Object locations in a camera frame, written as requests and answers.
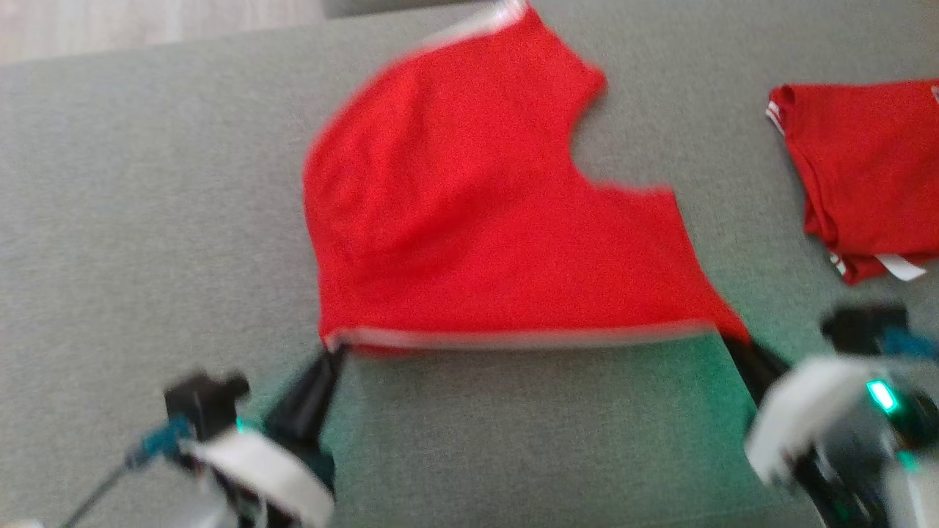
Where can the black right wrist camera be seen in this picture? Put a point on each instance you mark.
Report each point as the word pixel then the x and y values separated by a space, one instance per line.
pixel 858 330

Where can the grey sofa back cushion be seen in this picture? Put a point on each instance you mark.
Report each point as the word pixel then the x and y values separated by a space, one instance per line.
pixel 381 6

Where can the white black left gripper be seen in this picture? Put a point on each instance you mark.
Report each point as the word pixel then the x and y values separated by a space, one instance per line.
pixel 271 477

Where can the red white-trimmed jersey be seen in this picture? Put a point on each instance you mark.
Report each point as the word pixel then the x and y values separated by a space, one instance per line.
pixel 477 220

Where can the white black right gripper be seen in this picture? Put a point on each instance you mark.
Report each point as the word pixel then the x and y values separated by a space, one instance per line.
pixel 799 411

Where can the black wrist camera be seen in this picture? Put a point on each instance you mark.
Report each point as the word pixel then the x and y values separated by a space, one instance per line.
pixel 205 403
pixel 858 330

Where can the red basketball jersey with number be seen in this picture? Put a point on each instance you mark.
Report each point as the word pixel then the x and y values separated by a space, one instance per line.
pixel 866 169

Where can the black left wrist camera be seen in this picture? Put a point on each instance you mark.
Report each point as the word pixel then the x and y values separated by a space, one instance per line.
pixel 205 403

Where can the grey fabric sofa seat cushion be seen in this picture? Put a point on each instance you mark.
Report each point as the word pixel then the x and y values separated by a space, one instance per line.
pixel 147 220

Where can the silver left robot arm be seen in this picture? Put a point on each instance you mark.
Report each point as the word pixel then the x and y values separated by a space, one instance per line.
pixel 198 513

